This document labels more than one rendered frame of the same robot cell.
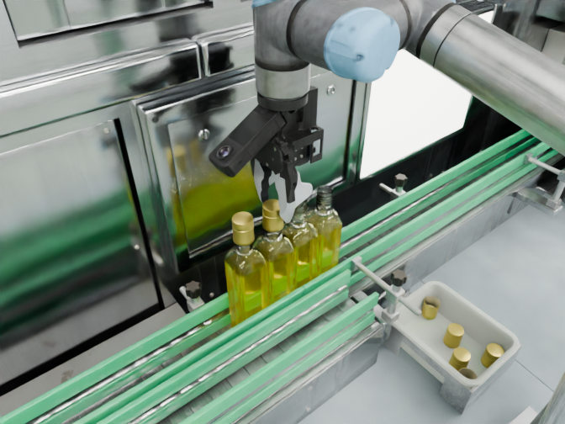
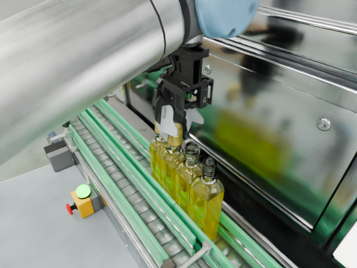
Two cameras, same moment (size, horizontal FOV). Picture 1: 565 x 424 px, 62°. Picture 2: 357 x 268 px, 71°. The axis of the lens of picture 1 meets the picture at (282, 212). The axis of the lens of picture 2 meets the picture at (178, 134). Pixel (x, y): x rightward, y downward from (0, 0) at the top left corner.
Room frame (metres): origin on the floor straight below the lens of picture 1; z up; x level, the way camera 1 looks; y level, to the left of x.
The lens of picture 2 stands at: (0.62, -0.44, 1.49)
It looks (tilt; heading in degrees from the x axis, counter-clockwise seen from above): 37 degrees down; 90
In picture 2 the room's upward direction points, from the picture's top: straight up
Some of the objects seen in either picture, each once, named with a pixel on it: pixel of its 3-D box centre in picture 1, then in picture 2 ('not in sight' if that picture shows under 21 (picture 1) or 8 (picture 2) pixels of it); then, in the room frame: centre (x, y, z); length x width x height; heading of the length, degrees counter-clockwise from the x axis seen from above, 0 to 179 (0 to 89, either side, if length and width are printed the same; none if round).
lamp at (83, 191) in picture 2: not in sight; (83, 191); (0.30, 0.10, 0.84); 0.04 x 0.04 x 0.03
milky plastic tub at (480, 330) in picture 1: (447, 339); not in sight; (0.61, -0.35, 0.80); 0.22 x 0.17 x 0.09; 38
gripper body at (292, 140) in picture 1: (286, 128); (183, 75); (0.62, -0.01, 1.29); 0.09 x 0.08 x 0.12; 128
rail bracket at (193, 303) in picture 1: (191, 303); not in sight; (0.58, 0.17, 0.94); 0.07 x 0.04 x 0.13; 38
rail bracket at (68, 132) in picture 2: not in sight; (62, 138); (0.21, 0.25, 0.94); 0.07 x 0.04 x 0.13; 38
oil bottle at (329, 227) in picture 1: (320, 252); (204, 210); (0.68, -0.08, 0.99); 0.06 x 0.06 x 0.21; 38
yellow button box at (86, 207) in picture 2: not in sight; (85, 201); (0.30, 0.10, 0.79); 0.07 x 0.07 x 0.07; 38
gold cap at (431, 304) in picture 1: (430, 308); not in sight; (0.70, -0.34, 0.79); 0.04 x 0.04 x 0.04
